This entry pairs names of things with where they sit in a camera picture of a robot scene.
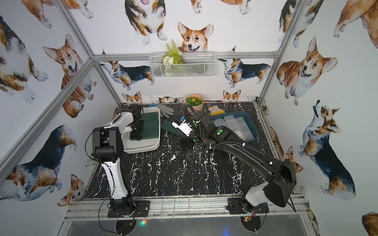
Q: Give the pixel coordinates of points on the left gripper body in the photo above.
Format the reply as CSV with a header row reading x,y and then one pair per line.
x,y
137,130

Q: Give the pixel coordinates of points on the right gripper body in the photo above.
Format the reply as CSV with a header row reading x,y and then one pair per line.
x,y
196,136

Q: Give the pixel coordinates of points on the white storage tray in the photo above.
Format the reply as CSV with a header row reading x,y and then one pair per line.
x,y
133,146

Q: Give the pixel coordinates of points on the green pencil case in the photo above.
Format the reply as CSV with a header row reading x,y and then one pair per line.
x,y
167,126
151,122

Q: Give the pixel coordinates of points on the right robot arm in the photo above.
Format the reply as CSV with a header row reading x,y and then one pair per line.
x,y
280,177

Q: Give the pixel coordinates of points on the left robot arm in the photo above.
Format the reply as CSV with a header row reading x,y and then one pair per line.
x,y
108,148

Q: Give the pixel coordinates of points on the yellow knit glove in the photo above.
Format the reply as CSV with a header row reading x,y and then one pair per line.
x,y
215,110

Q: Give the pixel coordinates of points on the beige ribbed flower pot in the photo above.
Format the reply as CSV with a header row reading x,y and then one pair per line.
x,y
196,101

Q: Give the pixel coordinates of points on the grey rubber glove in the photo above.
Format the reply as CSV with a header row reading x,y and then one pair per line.
x,y
164,110

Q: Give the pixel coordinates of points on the green fern plant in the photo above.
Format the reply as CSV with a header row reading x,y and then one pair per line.
x,y
172,60

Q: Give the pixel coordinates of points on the white wire wall basket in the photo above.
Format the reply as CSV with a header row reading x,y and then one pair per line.
x,y
195,65

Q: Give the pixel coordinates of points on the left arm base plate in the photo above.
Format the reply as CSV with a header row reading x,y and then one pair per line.
x,y
118,209

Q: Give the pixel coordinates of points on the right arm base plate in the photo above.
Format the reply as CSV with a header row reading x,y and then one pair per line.
x,y
241,206

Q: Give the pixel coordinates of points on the aluminium front rail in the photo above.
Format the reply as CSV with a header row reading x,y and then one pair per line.
x,y
176,207

